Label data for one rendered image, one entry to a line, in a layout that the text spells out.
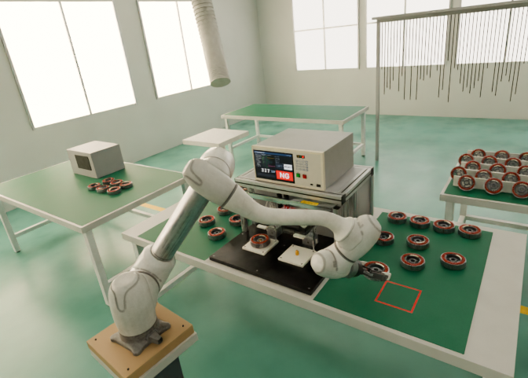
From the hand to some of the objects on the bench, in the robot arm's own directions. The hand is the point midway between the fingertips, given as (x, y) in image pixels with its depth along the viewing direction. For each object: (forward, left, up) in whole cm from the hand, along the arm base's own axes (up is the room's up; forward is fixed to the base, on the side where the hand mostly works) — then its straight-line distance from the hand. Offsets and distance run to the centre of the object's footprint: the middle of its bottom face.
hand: (375, 270), depth 159 cm
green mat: (+31, -8, -14) cm, 34 cm away
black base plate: (+10, +57, -12) cm, 59 cm away
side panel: (+48, +24, -13) cm, 56 cm away
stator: (+8, +102, -11) cm, 104 cm away
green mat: (+32, +122, -11) cm, 126 cm away
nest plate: (+8, +45, -10) cm, 47 cm away
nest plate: (+8, +69, -10) cm, 70 cm away
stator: (+8, +69, -9) cm, 70 cm away
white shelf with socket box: (+67, +147, -11) cm, 162 cm away
